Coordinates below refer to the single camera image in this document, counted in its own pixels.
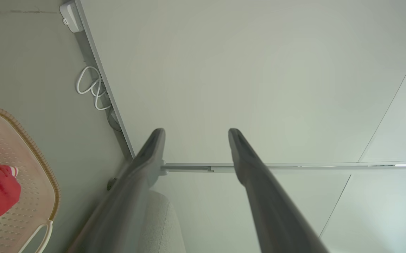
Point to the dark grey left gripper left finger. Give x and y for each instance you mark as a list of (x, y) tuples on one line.
[(132, 196)]

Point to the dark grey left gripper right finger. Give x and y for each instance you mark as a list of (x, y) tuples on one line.
[(270, 203)]

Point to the grey fabric sofa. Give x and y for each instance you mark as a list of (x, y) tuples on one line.
[(164, 225)]

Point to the cream perforated laundry basket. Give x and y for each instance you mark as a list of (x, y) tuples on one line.
[(20, 147)]

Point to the wide white partition panel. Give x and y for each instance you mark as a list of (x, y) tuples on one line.
[(241, 77)]

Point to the white power strip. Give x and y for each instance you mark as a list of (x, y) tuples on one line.
[(71, 15)]

